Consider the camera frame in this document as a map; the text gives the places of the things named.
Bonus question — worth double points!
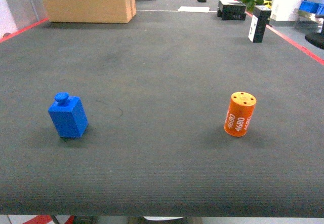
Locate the blue block part with knob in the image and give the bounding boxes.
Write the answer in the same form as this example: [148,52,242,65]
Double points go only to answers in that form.
[48,92,88,138]

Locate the blue bin on far shelf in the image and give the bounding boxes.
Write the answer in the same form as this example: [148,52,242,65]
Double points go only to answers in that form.
[299,1,323,15]

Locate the black office chair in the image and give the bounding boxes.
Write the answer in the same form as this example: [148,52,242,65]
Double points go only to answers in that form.
[305,25,324,50]

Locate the large cardboard box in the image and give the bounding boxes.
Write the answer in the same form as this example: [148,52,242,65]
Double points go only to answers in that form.
[42,0,137,23]

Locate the white paper sheet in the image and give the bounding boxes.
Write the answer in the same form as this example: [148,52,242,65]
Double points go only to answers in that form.
[178,6,210,13]

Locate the upright black box white label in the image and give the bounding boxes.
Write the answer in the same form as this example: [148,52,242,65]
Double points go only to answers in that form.
[248,6,271,43]

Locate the stacked black boxes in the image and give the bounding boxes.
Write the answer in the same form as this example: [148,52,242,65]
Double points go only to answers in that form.
[217,0,246,21]

